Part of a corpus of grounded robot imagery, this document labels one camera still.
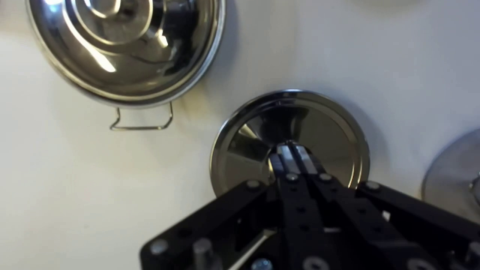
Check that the silver pot lid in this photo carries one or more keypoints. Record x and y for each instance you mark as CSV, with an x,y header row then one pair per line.
x,y
244,150

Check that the open silver pot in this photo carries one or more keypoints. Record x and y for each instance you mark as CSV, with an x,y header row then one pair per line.
x,y
450,174

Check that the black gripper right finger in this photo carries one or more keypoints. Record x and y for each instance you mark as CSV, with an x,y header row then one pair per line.
x,y
379,225

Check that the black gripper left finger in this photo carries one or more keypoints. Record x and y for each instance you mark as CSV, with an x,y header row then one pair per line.
x,y
240,225

